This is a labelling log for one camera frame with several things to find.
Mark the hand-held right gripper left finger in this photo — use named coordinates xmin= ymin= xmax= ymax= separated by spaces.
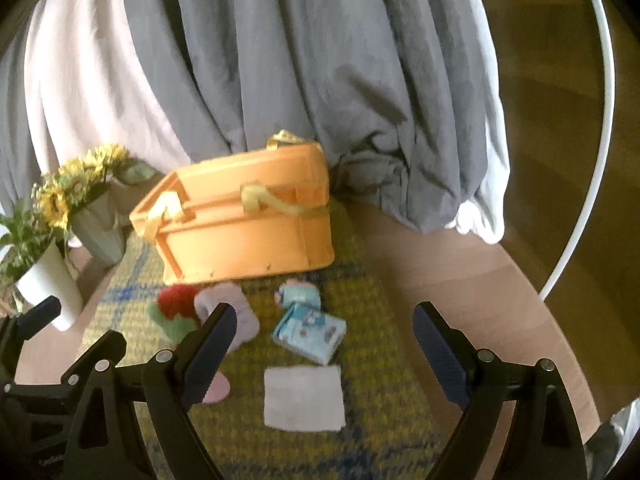
xmin=60 ymin=304 xmax=238 ymax=480

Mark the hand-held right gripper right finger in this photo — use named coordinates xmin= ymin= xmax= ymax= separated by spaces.
xmin=412 ymin=301 xmax=588 ymax=480

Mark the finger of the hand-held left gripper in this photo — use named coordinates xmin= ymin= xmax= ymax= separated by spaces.
xmin=0 ymin=296 xmax=62 ymax=361

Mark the pink cloth piece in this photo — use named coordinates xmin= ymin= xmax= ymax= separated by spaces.
xmin=202 ymin=372 xmax=232 ymax=405

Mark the grey fluffy towel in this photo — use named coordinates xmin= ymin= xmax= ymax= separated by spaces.
xmin=194 ymin=282 xmax=261 ymax=353

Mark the white cloth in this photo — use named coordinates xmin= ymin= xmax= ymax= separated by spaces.
xmin=263 ymin=365 xmax=347 ymax=432

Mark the pastel sock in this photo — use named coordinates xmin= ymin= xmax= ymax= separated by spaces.
xmin=276 ymin=281 xmax=321 ymax=311

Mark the orange plastic basket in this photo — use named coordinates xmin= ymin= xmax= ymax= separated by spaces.
xmin=129 ymin=130 xmax=335 ymax=285

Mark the white plant pot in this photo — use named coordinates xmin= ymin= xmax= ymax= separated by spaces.
xmin=14 ymin=240 xmax=83 ymax=332

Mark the green potted plant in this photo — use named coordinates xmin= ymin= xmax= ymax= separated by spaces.
xmin=0 ymin=200 xmax=56 ymax=281

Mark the green yellow woven mat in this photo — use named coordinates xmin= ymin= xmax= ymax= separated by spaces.
xmin=75 ymin=200 xmax=451 ymax=480

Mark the grey-green vase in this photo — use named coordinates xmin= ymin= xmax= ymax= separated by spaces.
xmin=72 ymin=195 xmax=126 ymax=266

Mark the artificial sunflower bouquet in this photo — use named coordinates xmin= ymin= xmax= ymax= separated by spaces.
xmin=32 ymin=144 xmax=161 ymax=231

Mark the shiny grey plastic bag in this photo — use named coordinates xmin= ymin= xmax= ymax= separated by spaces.
xmin=585 ymin=395 xmax=640 ymax=480

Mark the white curtain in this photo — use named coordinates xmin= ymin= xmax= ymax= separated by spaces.
xmin=20 ymin=0 xmax=512 ymax=248

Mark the white curved tube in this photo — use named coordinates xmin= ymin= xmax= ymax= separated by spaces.
xmin=539 ymin=0 xmax=617 ymax=302

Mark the grey curtain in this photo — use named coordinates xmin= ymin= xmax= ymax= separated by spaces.
xmin=0 ymin=0 xmax=501 ymax=235

